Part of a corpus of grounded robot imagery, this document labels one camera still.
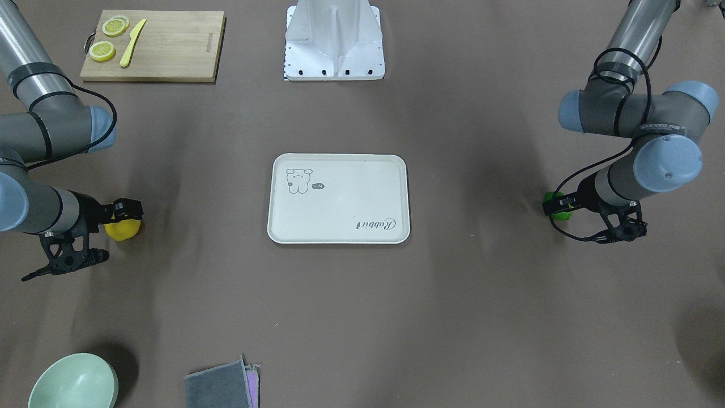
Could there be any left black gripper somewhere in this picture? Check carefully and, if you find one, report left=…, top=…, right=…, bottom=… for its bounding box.
left=542, top=172, right=617, bottom=217

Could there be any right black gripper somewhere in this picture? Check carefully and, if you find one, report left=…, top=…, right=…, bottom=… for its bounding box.
left=71, top=192, right=143, bottom=234

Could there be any green lime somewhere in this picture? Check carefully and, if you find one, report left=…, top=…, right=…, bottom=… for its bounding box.
left=542, top=191, right=573, bottom=220

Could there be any yellow lemon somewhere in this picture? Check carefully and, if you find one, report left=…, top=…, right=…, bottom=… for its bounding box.
left=104, top=219, right=142, bottom=242

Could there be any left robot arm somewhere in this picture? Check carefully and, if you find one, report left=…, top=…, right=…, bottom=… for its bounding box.
left=542, top=1, right=719, bottom=219

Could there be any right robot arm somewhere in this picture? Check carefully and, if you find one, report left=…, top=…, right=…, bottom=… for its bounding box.
left=1, top=1, right=143, bottom=236

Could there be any white rabbit tray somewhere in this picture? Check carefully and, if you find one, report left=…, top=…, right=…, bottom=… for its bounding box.
left=267, top=153, right=410, bottom=244

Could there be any lemon slice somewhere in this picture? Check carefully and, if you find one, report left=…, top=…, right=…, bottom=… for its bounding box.
left=101, top=15, right=130, bottom=38
left=87, top=41, right=117, bottom=62

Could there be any wooden cutting board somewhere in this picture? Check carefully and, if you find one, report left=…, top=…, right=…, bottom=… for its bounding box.
left=80, top=9, right=226, bottom=83

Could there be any mint green bowl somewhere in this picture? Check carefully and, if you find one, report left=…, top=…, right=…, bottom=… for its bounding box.
left=27, top=353, right=120, bottom=407

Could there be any yellow plastic knife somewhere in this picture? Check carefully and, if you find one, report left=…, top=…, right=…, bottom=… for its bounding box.
left=120, top=18, right=147, bottom=68

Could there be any grey folded cloth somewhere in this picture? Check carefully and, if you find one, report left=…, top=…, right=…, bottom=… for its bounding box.
left=184, top=356, right=261, bottom=407

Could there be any white camera post base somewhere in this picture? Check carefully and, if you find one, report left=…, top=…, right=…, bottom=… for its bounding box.
left=283, top=1, right=386, bottom=81

